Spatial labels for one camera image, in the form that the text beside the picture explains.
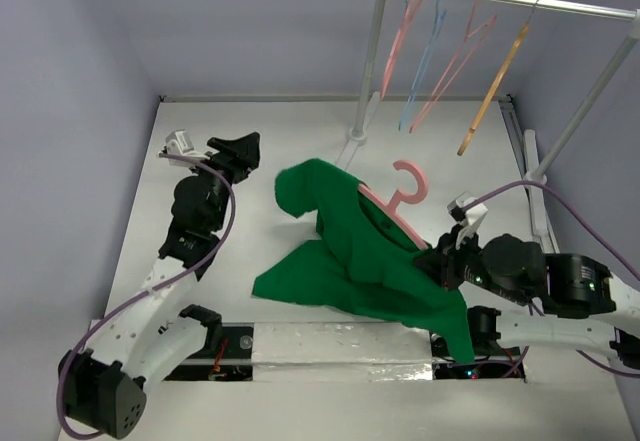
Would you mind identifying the pink hanger leftmost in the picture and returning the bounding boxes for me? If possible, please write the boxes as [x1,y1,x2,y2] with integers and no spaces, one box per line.
[380,0,424,101]

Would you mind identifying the pink hanger middle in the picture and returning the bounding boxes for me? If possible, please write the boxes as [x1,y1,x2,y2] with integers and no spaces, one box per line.
[409,0,497,134]

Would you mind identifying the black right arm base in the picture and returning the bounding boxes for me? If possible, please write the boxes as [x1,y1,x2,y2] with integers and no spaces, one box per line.
[430,306,527,381]

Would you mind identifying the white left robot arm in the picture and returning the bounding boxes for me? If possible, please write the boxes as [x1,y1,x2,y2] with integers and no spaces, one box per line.
[56,130,260,440]

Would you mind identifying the pink plastic hanger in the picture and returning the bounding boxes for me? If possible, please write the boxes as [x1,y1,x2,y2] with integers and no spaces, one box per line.
[358,160,429,250]

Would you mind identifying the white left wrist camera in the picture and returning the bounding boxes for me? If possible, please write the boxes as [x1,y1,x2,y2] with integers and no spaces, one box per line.
[161,129,205,160]

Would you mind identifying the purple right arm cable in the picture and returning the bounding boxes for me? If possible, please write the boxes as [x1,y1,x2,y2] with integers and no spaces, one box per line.
[462,179,640,380]

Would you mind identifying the orange wooden hanger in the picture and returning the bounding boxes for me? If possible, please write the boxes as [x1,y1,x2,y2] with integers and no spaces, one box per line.
[457,0,540,156]

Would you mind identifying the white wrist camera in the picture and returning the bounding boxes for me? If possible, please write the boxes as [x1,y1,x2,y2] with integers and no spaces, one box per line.
[161,129,205,160]
[447,191,488,249]

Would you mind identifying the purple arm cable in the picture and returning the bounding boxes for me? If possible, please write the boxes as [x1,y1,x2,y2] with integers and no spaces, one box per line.
[462,179,640,380]
[55,153,236,437]

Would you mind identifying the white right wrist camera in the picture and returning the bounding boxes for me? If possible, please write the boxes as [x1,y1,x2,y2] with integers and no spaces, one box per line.
[447,191,488,249]

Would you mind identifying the blue wire hanger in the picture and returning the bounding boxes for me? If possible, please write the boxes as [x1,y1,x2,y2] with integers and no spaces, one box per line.
[398,0,447,131]

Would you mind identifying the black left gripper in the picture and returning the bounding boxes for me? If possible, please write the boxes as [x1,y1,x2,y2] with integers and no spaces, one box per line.
[185,133,258,232]

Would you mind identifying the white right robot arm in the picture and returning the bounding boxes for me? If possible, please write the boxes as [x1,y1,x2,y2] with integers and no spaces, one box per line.
[413,228,639,377]

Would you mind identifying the white clothes rack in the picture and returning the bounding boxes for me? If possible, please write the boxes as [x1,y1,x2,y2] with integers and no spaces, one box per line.
[327,0,640,262]

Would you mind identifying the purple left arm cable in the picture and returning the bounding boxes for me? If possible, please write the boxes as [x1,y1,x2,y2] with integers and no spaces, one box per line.
[55,153,236,437]

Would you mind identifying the green t shirt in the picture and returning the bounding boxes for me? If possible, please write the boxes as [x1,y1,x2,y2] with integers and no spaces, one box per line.
[252,159,475,363]

